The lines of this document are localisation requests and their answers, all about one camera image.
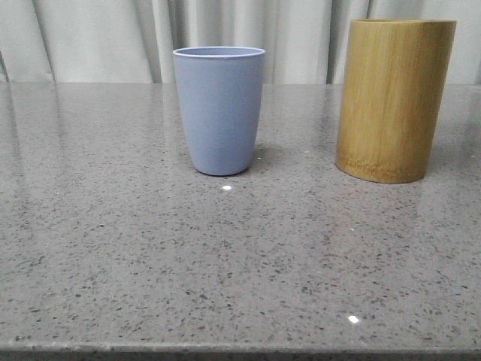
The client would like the grey pleated curtain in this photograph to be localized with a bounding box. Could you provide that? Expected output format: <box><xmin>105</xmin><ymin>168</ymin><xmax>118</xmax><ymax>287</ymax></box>
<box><xmin>1</xmin><ymin>1</ymin><xmax>480</xmax><ymax>84</ymax></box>

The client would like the bamboo cylinder holder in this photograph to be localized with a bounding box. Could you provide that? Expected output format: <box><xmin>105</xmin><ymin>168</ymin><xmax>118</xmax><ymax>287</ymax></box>
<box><xmin>335</xmin><ymin>19</ymin><xmax>456</xmax><ymax>184</ymax></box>

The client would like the blue plastic cup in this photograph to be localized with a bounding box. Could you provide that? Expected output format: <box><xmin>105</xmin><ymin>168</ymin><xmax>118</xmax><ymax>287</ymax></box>
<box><xmin>173</xmin><ymin>46</ymin><xmax>266</xmax><ymax>176</ymax></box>

